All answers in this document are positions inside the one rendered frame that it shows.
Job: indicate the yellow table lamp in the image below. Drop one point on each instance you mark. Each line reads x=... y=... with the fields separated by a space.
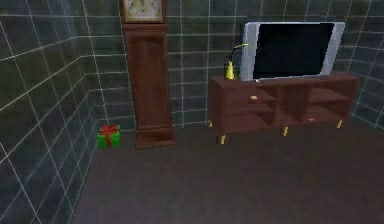
x=229 y=71

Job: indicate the brown wooden television stand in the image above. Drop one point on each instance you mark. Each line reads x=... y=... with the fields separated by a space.
x=283 y=103

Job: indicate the grey flat television set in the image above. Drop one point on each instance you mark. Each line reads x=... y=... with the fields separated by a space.
x=291 y=50

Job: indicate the brown wooden grandfather clock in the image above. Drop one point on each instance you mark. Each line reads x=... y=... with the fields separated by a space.
x=149 y=86

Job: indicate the green gift box red ribbon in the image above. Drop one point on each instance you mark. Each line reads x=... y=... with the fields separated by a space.
x=108 y=136

